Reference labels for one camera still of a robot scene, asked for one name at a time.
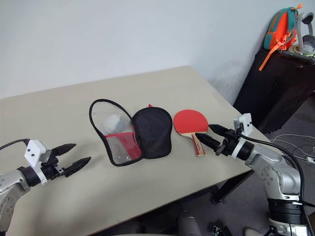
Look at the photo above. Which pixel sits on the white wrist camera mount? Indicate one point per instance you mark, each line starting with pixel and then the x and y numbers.
pixel 34 150
pixel 245 124

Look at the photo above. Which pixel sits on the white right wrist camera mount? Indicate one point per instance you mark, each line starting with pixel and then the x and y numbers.
pixel 245 124

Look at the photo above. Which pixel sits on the black table leg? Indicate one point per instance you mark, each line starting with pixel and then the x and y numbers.
pixel 229 188

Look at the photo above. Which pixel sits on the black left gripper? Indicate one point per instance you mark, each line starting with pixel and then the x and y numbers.
pixel 50 167

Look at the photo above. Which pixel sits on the red table tennis paddle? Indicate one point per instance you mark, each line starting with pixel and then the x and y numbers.
pixel 189 121

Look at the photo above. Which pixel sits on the black zippered paddle case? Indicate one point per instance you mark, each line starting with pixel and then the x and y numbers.
pixel 152 132

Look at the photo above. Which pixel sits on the grey rounded shape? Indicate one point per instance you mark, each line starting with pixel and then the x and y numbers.
pixel 189 223

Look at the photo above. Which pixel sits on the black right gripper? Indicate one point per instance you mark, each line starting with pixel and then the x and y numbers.
pixel 229 143

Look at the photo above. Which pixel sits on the grey headphone stand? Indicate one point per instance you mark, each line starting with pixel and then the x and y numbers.
pixel 306 37

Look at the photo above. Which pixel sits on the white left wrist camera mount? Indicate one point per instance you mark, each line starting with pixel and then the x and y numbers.
pixel 34 150

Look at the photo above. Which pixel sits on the black cabinet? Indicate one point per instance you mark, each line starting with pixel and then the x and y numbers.
pixel 278 93

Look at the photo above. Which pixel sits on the teal and orange backpack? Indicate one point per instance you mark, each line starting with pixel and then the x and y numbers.
pixel 279 29

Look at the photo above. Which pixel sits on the beige rounded object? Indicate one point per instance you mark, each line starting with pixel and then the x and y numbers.
pixel 253 232

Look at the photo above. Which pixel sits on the small black box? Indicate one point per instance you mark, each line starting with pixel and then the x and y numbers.
pixel 220 229

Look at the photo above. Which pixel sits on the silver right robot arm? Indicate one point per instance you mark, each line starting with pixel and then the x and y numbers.
pixel 275 167

